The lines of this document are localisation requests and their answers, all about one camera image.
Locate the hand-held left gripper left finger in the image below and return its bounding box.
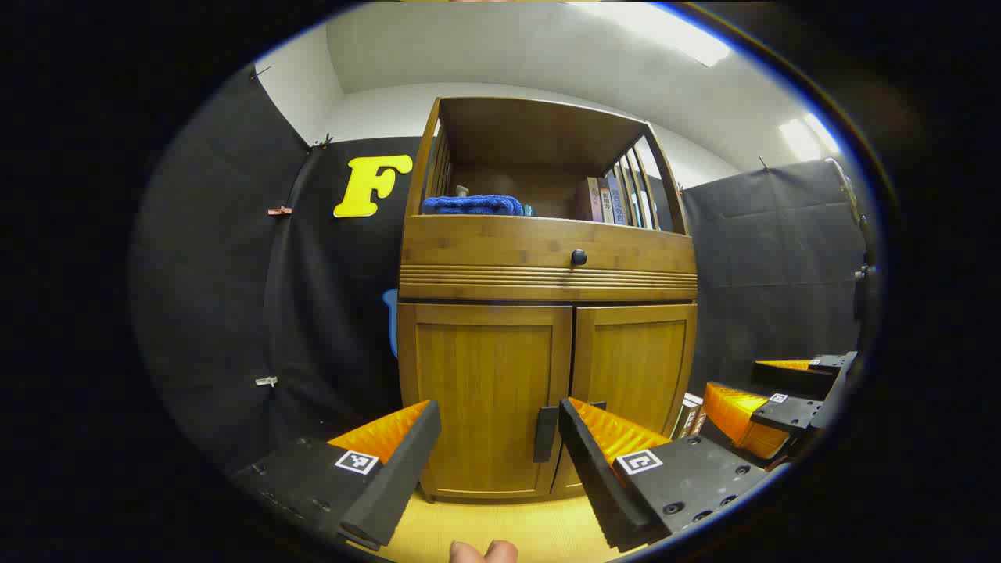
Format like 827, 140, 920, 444
232, 400, 443, 552

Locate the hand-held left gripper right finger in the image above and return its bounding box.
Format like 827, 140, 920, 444
558, 396, 771, 552

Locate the wooden cabinet door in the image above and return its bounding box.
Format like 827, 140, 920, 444
397, 303, 574, 501
551, 303, 698, 497

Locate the wooden double-door shoe cabinet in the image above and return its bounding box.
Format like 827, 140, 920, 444
395, 95, 699, 503

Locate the wooden cabinet drawer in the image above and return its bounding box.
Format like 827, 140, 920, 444
400, 215, 698, 272

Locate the ceiling light panel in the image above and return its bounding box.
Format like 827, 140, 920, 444
777, 113, 843, 163

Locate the pinkish book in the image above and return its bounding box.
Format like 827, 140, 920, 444
577, 177, 605, 223

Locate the blue towel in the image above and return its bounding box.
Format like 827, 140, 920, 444
421, 194, 526, 218

